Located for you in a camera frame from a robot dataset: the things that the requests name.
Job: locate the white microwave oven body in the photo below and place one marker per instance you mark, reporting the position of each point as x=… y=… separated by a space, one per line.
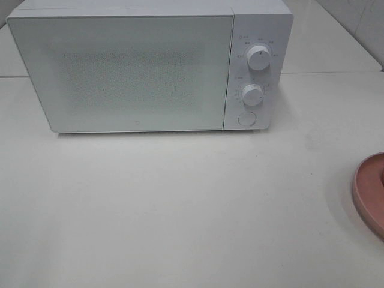
x=254 y=22

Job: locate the upper white microwave knob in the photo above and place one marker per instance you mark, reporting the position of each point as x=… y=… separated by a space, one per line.
x=258 y=57

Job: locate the lower white microwave knob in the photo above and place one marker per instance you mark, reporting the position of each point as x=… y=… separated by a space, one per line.
x=252 y=95

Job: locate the round white door button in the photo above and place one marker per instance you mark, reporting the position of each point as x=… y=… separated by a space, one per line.
x=247 y=119

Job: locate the pink round plate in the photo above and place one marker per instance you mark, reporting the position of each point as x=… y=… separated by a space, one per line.
x=367 y=192

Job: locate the white microwave door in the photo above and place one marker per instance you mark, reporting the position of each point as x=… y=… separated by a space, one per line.
x=117 y=74

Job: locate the white microwave knob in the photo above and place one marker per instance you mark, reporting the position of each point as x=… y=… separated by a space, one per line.
x=258 y=57
x=252 y=95

